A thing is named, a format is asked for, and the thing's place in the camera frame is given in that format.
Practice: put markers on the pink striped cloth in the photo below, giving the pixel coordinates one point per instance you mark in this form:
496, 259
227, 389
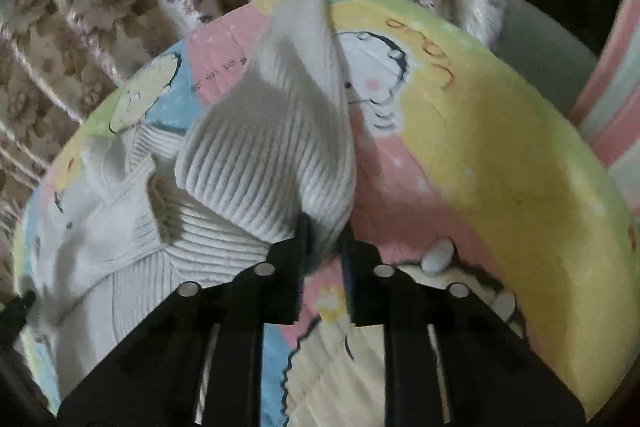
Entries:
615, 97

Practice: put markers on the white ribbed knit sweater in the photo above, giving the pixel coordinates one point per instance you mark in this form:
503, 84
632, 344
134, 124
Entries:
265, 157

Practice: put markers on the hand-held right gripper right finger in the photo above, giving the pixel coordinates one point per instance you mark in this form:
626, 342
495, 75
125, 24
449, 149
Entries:
348, 267

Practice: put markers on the pastel cartoon printed blanket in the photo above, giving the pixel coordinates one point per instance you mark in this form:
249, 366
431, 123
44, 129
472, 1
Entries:
475, 132

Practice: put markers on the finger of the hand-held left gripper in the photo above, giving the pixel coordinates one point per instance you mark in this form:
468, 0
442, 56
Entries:
15, 309

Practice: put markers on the grey cushion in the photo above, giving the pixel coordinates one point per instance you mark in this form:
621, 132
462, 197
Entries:
545, 52

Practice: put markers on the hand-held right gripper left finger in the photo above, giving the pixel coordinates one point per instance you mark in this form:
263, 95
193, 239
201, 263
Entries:
303, 257

